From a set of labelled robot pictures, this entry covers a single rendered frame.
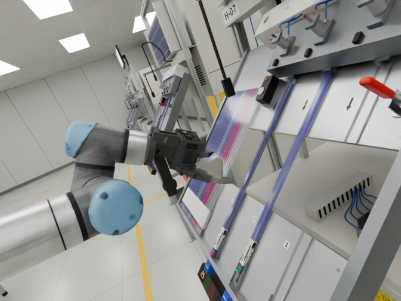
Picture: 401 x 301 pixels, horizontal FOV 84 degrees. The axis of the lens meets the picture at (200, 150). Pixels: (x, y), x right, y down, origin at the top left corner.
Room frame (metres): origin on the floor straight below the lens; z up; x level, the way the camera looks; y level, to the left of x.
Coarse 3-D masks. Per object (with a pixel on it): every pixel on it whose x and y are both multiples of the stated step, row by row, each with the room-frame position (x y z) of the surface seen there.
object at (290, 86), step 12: (288, 84) 0.59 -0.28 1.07; (288, 96) 0.58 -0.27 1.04; (276, 108) 0.58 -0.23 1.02; (276, 120) 0.56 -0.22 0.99; (264, 144) 0.55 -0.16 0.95; (252, 168) 0.53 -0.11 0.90; (240, 192) 0.52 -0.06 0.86; (228, 216) 0.51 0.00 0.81; (228, 228) 0.50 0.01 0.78; (216, 252) 0.49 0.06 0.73
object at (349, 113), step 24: (264, 48) 0.85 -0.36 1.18; (240, 72) 0.95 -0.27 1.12; (264, 72) 0.76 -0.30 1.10; (312, 72) 0.54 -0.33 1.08; (360, 72) 0.42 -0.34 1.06; (384, 72) 0.37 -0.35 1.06; (312, 96) 0.50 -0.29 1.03; (336, 96) 0.44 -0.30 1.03; (360, 96) 0.39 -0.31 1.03; (264, 120) 0.62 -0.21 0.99; (288, 120) 0.53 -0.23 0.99; (336, 120) 0.40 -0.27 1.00; (360, 120) 0.36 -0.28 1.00; (384, 120) 0.32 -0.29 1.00; (360, 144) 0.33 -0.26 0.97; (384, 144) 0.30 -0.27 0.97
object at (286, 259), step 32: (224, 192) 0.61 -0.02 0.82; (256, 224) 0.43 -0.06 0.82; (288, 224) 0.36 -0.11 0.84; (224, 256) 0.46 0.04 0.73; (256, 256) 0.38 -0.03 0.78; (288, 256) 0.32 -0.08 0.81; (320, 256) 0.28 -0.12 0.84; (256, 288) 0.34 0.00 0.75; (288, 288) 0.29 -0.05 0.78; (320, 288) 0.25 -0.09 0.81
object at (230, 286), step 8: (184, 216) 0.72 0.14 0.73; (192, 224) 0.66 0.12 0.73; (192, 232) 0.62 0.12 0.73; (200, 240) 0.56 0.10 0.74; (208, 248) 0.52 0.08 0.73; (208, 256) 0.49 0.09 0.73; (216, 264) 0.45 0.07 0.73; (216, 272) 0.43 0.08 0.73; (224, 272) 0.43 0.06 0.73; (224, 280) 0.40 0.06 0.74; (232, 288) 0.37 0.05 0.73; (232, 296) 0.36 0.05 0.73; (240, 296) 0.35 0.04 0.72
